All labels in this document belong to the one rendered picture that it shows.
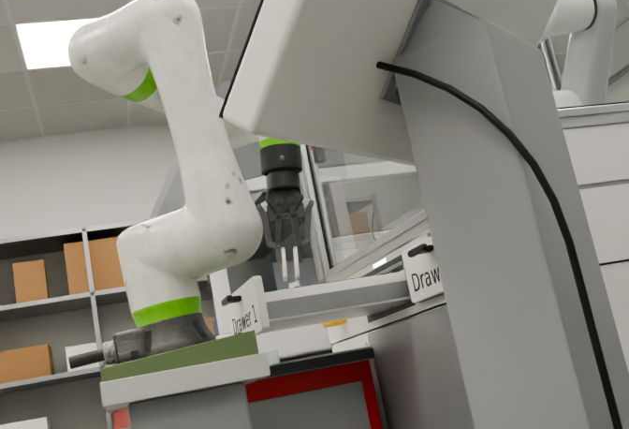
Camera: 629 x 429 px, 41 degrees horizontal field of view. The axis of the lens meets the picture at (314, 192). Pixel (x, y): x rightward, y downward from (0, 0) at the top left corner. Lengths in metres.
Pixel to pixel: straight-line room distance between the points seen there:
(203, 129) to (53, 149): 4.89
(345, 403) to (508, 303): 1.19
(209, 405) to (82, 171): 4.90
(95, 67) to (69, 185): 4.65
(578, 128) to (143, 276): 0.83
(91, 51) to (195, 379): 0.64
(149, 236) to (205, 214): 0.13
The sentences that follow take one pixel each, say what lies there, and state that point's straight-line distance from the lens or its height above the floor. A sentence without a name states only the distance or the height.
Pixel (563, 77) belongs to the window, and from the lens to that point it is 1.68.
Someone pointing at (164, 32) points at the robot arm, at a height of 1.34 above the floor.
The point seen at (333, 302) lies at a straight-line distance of 1.79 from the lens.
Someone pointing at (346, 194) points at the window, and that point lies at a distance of 2.17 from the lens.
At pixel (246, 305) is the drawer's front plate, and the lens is 1.82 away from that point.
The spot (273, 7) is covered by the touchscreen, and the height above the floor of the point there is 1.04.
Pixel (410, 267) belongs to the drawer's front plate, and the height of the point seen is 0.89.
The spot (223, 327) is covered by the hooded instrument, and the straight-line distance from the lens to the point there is 2.68.
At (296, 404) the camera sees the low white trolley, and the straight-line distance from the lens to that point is 1.99.
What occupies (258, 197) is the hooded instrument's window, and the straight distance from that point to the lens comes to 2.81.
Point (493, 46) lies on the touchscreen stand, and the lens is 0.91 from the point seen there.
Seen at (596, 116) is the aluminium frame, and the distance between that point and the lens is 1.67.
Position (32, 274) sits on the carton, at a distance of 5.73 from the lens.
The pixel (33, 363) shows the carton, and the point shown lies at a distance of 5.69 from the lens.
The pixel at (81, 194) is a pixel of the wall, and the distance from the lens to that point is 6.27.
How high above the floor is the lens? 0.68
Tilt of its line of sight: 13 degrees up
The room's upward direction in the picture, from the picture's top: 11 degrees counter-clockwise
